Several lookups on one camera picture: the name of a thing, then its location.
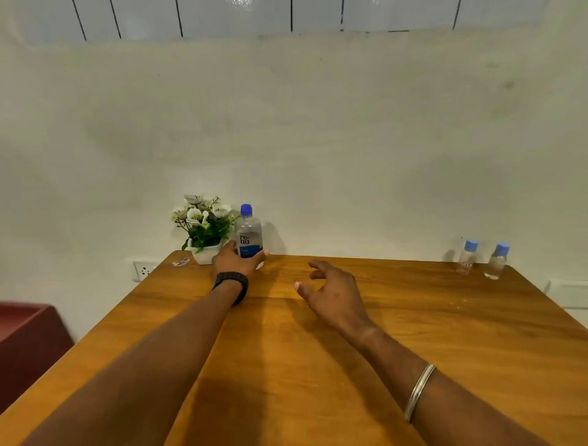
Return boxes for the white flowers in white pot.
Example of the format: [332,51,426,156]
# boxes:
[172,194,236,266]

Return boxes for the clear small bottle red label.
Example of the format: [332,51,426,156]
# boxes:
[456,250,477,276]

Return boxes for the person's right forearm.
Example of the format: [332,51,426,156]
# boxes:
[349,321,552,446]

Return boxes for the silver bangle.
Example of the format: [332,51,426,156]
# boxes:
[404,363,437,424]

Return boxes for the person's left forearm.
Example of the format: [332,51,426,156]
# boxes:
[20,280,244,446]

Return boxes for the person's left hand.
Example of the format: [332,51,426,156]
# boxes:
[211,240,271,281]

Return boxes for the black wristwatch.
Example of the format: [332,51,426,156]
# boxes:
[211,271,249,306]

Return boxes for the clear plain small bottle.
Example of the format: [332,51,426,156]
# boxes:
[483,254,507,281]

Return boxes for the person's right hand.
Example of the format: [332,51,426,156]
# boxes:
[293,259,375,343]

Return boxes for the clear large bottle blue label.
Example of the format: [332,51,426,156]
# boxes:
[234,216,264,271]

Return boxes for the maroon cabinet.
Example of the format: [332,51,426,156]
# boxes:
[0,301,74,414]

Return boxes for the white power socket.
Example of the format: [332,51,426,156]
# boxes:
[132,260,162,282]

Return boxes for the white wall switch plate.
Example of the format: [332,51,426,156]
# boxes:
[546,279,588,309]

